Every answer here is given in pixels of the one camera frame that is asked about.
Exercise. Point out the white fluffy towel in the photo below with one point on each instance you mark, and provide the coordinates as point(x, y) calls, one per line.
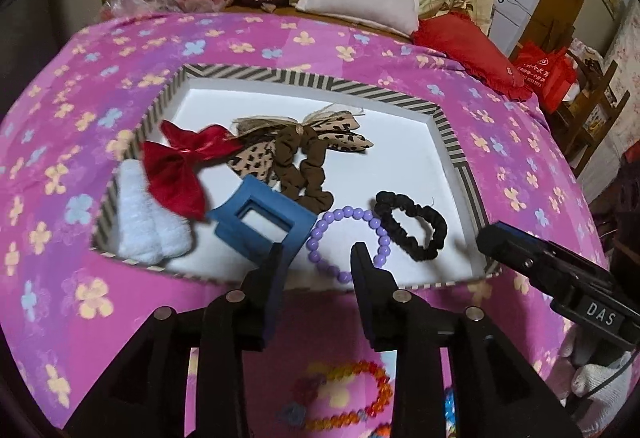
point(145, 223)

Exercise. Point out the striped cardboard box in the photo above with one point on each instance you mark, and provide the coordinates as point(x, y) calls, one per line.
point(400, 147)

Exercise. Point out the person's right hand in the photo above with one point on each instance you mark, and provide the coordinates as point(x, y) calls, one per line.
point(595, 383)

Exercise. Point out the red satin bow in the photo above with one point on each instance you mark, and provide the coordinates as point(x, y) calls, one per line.
point(172, 178)

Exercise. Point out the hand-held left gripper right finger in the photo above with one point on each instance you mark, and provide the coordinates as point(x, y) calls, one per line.
point(367, 313)

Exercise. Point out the brown scrunchie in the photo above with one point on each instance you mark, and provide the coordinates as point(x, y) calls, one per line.
point(295, 152)

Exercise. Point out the blue hair claw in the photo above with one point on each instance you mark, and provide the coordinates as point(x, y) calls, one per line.
point(230, 213)

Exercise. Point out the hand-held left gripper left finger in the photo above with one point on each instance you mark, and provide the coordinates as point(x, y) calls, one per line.
point(272, 298)

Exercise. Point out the black scrunchie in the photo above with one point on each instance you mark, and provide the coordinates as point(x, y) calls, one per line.
point(435, 223)

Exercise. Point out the leopard print bow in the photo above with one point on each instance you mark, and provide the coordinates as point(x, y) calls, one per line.
point(340, 132)

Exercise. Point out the wooden chair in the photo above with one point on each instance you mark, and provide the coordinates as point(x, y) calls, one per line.
point(595, 107)

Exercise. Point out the red shopping bag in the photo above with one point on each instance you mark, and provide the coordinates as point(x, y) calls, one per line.
point(547, 75)

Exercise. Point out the red ruffled pillow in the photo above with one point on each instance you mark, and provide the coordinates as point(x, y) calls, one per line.
point(465, 50)

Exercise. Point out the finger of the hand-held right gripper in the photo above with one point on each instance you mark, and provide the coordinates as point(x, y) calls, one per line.
point(540, 263)

